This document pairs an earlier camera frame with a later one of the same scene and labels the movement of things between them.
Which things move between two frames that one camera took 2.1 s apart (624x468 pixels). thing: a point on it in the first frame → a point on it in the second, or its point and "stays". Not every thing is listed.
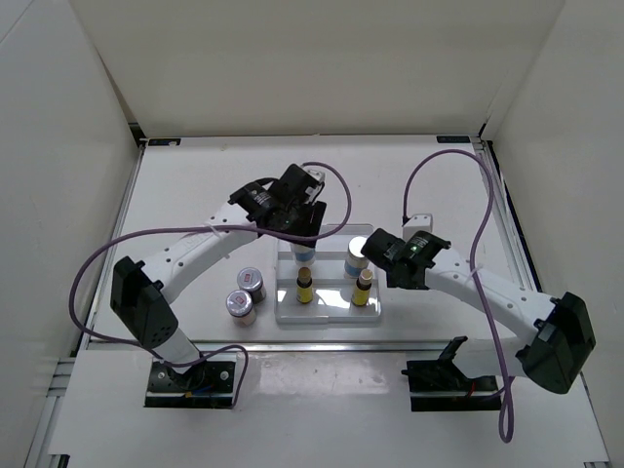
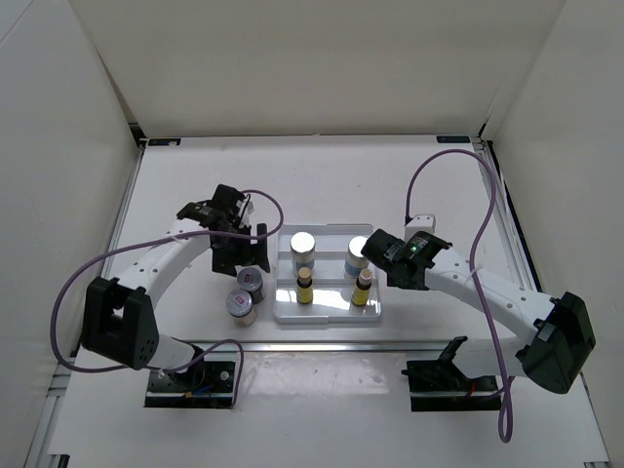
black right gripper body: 395,283 stays
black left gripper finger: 317,221 → 259,251
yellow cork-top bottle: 304,286 stays
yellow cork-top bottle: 361,292 stays
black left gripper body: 304,210 → 238,227
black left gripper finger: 304,226 → 229,253
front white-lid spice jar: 239,304 stays
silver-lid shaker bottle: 355,260 stays
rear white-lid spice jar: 251,280 stays
